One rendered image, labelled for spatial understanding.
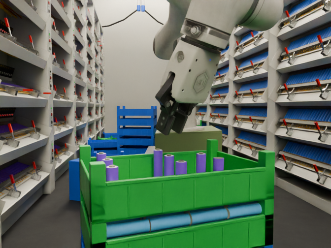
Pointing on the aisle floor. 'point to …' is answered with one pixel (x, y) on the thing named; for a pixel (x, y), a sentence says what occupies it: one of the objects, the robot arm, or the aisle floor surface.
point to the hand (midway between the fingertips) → (171, 122)
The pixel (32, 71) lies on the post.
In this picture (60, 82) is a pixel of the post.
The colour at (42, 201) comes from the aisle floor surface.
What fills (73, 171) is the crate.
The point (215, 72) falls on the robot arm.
